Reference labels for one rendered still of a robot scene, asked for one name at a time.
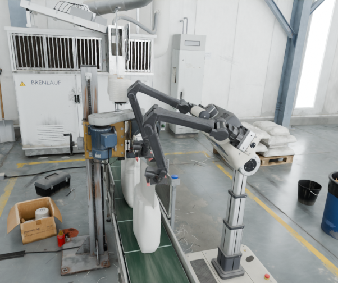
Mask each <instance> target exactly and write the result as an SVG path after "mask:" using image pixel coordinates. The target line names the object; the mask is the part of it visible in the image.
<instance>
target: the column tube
mask: <svg viewBox="0 0 338 283"><path fill-rule="evenodd" d="M85 72H90V73H92V81H90V95H91V107H92V114H94V113H99V112H98V82H97V67H80V73H81V94H82V105H83V121H84V122H89V120H88V116H89V101H90V100H89V98H88V82H89V81H85ZM91 162H92V159H86V160H85V165H86V185H87V196H88V216H89V236H90V255H96V254H95V253H94V248H95V227H94V206H93V205H94V204H93V181H92V170H94V182H95V194H94V195H95V206H96V220H97V231H96V232H97V239H98V247H99V254H103V253H104V249H103V218H102V188H101V164H100V162H101V161H100V160H96V159H94V162H99V163H94V169H92V164H91Z"/></svg>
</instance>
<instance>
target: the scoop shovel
mask: <svg viewBox="0 0 338 283"><path fill-rule="evenodd" d="M0 70H1V72H2V69H0ZM1 72H0V74H1ZM0 101H1V110H2V121H0V143H4V142H15V132H14V126H13V120H5V119H4V111H3V102H2V92H1V82H0Z"/></svg>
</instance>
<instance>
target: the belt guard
mask: <svg viewBox="0 0 338 283"><path fill-rule="evenodd" d="M140 109H141V112H142V114H143V115H145V109H144V108H140ZM131 110H132V109H130V110H129V109H124V110H121V111H122V112H123V113H116V114H115V113H114V112H115V111H111V112H102V113H94V114H91V115H89V116H88V120H89V124H91V125H97V126H104V125H110V124H114V123H117V122H121V121H125V120H129V119H132V118H135V116H134V113H133V110H132V111H131Z"/></svg>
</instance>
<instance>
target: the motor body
mask: <svg viewBox="0 0 338 283"><path fill-rule="evenodd" d="M110 130H111V126H109V127H107V128H95V127H93V126H92V127H91V139H92V156H93V158H94V159H96V160H100V161H103V160H107V159H108V148H105V147H104V146H102V145H101V134H103V133H109V132H111V131H110ZM111 156H112V148H110V149H109V158H111Z"/></svg>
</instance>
